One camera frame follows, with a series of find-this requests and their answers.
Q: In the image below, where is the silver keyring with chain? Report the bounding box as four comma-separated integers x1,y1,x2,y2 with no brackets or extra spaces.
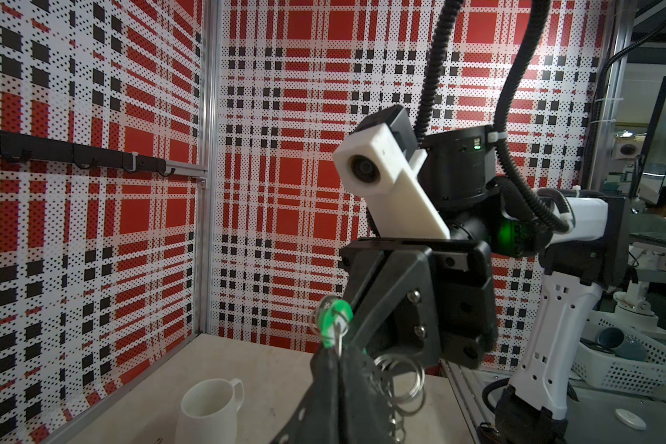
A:
332,337,426,443

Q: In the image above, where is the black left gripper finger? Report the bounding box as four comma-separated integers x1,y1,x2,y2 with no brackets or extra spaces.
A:
272,348,340,444

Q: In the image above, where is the green tagged key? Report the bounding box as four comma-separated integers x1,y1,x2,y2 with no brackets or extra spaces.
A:
314,296,353,349

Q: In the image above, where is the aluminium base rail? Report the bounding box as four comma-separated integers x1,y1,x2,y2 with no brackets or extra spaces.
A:
440,361,510,443

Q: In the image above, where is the black computer monitor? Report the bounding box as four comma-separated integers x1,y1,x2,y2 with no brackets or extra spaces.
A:
629,76,666,205

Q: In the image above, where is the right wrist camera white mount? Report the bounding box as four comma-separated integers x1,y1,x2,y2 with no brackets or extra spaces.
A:
332,105,451,240

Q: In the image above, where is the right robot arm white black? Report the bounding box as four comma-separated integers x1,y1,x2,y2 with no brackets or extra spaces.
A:
316,1,629,443

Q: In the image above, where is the white ceramic mug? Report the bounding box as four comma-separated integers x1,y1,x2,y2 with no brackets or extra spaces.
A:
175,379,245,444

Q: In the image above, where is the person in background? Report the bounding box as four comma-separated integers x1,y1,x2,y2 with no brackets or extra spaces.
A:
629,187,666,235

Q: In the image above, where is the white plastic basket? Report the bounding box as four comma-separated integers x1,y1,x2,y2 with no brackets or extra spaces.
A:
572,312,666,401

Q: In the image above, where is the black hook rail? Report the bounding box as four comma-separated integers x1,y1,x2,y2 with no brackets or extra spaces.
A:
0,131,176,178

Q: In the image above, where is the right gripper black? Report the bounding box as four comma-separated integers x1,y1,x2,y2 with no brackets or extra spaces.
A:
340,238,498,443

